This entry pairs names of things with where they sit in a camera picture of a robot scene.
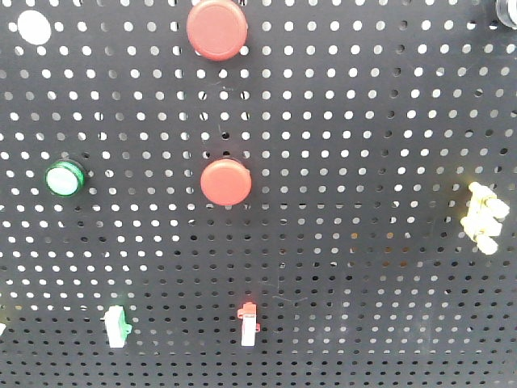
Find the green-tipped white toggle switch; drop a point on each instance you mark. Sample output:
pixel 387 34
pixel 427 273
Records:
pixel 116 326

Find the clear knob at top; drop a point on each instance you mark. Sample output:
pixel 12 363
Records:
pixel 506 11

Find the green round button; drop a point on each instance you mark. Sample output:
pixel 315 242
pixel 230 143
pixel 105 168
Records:
pixel 65 177

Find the yellow star knob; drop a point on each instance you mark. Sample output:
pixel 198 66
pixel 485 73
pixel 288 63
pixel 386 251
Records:
pixel 483 220

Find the red round button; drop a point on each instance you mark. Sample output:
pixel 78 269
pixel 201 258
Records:
pixel 217 29
pixel 226 182

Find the black perforated pegboard panel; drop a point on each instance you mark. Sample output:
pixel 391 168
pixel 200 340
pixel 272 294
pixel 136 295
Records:
pixel 362 124

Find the upper red round button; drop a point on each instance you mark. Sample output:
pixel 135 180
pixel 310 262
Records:
pixel 217 29

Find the lower red round button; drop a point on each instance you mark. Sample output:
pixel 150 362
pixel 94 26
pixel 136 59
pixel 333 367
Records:
pixel 226 182

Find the red-tipped white toggle switch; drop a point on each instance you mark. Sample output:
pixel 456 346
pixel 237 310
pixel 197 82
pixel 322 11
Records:
pixel 250 326

